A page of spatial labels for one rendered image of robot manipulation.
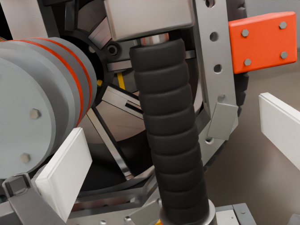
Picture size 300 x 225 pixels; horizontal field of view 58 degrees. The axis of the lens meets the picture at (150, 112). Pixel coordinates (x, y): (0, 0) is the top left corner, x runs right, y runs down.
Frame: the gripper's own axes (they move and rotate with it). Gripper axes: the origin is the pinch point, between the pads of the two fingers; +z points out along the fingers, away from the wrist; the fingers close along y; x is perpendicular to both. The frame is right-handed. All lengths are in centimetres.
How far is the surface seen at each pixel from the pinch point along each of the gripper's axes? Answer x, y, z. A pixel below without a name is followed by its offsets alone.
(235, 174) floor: -83, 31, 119
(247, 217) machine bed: -75, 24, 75
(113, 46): 3, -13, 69
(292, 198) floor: -83, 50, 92
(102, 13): 13, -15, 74
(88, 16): 13, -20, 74
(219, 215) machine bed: -75, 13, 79
